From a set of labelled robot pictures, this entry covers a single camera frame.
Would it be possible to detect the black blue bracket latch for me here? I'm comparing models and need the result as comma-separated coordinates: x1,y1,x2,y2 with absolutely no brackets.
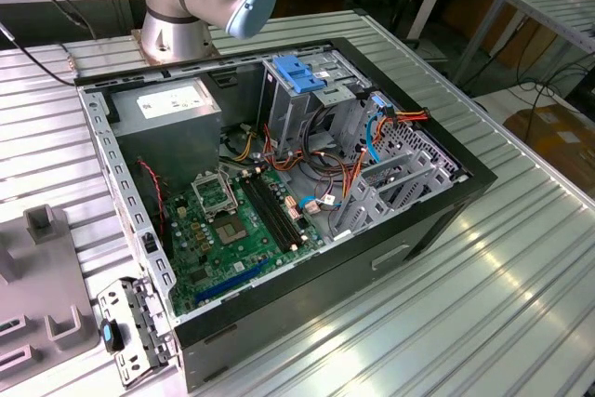
99,319,126,352

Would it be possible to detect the metal socket cover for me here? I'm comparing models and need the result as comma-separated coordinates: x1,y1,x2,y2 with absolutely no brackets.
191,171,239,219

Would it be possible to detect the blue plastic drive latch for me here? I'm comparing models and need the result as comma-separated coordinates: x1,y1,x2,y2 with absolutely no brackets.
272,55,326,95

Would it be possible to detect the CPU socket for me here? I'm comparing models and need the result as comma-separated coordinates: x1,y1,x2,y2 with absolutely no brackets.
211,213,250,247

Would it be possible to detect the orange red power wire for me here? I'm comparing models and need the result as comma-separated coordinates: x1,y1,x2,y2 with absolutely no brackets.
376,106,431,138

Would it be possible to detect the blue expansion slot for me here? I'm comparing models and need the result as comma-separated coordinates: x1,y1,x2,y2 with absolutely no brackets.
193,257,271,305

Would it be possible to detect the grey parts rack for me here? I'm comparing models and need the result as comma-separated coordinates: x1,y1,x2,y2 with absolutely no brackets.
0,204,101,379

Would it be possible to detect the red black fan wire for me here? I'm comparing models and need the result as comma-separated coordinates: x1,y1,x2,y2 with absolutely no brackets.
137,158,166,235

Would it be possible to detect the short blue data wire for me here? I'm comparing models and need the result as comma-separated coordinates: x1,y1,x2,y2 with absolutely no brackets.
297,194,336,217

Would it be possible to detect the black RAM slot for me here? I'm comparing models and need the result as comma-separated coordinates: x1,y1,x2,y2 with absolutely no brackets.
245,173,298,252
239,175,292,254
259,167,309,243
254,170,303,247

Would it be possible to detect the green motherboard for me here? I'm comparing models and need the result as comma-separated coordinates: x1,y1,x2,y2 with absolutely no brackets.
162,166,326,317

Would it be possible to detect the orange red wire bundle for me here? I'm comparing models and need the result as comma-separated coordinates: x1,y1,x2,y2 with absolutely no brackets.
262,122,368,203

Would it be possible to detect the black open PC case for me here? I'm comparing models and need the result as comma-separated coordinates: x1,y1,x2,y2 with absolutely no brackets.
73,36,498,393

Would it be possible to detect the metal slat side table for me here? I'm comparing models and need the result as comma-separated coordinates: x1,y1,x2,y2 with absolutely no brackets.
453,0,595,86

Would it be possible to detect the black cable with metal connector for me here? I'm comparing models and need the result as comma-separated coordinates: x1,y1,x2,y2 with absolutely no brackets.
0,20,76,87

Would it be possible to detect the grey optical drive cage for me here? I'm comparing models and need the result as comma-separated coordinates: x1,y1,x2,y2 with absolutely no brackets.
258,46,373,159

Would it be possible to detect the metal expansion bracket plate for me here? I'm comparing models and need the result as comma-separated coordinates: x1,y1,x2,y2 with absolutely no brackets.
95,275,182,389

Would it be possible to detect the grey power supply unit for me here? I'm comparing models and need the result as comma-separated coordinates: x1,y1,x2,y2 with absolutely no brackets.
107,76,223,193

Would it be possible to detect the brown cardboard box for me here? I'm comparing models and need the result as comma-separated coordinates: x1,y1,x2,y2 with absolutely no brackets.
504,106,595,175

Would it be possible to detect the grey metal disk bay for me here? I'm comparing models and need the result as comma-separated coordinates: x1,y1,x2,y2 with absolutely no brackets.
327,117,469,240

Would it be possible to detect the yellow black wire bundle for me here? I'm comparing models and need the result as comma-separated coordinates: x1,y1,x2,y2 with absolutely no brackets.
231,130,258,162

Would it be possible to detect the long blue data wire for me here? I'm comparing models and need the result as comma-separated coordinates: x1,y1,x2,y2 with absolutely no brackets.
364,92,390,165

